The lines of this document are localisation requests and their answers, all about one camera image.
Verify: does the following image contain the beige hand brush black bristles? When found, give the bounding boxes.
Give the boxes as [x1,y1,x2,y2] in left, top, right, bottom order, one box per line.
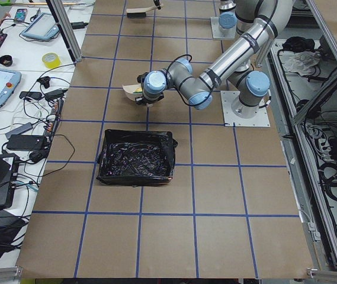
[126,1,164,18]

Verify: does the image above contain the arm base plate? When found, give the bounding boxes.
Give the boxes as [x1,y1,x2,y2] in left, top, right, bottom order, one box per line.
[220,91,270,127]
[211,17,236,40]

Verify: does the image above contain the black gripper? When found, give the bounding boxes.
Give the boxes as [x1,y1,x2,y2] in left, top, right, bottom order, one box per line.
[135,73,164,105]

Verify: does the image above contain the smartphone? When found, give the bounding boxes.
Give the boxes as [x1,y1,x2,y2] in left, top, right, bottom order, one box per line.
[14,8,27,22]

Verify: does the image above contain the yellow tape roll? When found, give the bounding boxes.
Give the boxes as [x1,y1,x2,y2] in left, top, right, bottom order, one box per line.
[42,52,61,69]

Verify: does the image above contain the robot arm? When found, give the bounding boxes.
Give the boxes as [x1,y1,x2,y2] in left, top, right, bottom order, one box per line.
[219,0,237,29]
[135,0,293,109]

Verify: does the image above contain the aluminium frame post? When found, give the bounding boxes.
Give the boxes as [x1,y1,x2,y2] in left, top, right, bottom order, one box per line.
[46,0,82,64]

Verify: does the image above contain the power strip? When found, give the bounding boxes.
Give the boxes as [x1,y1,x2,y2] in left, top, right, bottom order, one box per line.
[44,98,64,141]

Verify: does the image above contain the white crumpled cloth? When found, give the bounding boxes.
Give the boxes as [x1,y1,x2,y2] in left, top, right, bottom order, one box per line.
[283,51,320,76]

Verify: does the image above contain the black power adapter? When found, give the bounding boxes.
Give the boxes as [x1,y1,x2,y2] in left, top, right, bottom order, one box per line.
[7,134,47,151]

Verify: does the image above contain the black lined trash bin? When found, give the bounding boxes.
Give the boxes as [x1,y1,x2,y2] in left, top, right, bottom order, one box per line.
[97,129,178,186]

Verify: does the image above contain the beige plastic dustpan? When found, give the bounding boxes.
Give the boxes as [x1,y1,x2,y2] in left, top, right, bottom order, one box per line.
[122,83,143,101]

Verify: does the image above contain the person hand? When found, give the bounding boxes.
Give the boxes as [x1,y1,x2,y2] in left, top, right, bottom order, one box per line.
[0,12,11,22]

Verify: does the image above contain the blue teach pendant far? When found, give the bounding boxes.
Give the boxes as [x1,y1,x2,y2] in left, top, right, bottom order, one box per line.
[21,12,59,41]

